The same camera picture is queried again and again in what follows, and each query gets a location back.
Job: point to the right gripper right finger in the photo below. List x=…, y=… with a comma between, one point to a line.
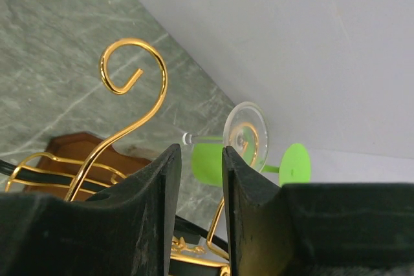
x=315, y=229

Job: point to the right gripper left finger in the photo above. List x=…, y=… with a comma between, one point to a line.
x=97, y=227

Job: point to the green plastic wine glass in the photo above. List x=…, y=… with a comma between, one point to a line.
x=206, y=166

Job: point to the clear wine glass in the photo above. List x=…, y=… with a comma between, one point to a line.
x=245, y=129

